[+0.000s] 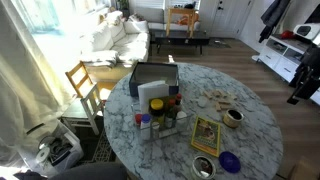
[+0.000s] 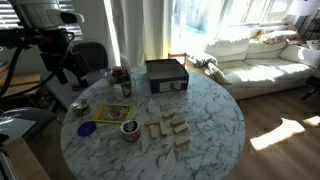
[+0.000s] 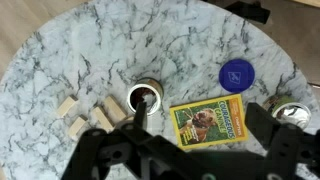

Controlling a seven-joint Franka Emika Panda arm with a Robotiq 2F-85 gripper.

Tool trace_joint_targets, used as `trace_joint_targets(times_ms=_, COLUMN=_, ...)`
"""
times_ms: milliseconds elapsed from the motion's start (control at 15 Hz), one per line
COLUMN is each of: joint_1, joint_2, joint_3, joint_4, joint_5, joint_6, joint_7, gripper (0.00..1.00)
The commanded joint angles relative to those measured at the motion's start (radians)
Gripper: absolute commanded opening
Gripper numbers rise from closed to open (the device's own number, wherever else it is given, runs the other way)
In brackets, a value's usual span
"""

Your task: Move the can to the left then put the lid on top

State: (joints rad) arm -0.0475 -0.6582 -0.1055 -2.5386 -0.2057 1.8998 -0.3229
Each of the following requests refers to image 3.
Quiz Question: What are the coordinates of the brown cardboard box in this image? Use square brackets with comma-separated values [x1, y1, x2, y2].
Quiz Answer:
[292, 0, 320, 8]

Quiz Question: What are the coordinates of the yellow dog picture book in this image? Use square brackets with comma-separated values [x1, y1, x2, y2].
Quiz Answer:
[169, 93, 249, 150]

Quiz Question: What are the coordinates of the black stand foot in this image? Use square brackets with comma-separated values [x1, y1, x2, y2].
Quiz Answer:
[224, 0, 271, 25]

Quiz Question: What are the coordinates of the round blue plastic lid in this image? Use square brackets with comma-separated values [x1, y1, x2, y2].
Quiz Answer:
[218, 58, 256, 94]

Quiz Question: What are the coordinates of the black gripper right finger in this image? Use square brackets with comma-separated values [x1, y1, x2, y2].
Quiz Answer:
[244, 102, 320, 180]

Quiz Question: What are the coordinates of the open tin can green label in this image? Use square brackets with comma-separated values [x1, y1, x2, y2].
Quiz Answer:
[262, 94, 313, 130]

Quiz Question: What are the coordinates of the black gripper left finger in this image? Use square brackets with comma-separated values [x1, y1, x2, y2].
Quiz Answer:
[61, 101, 188, 180]

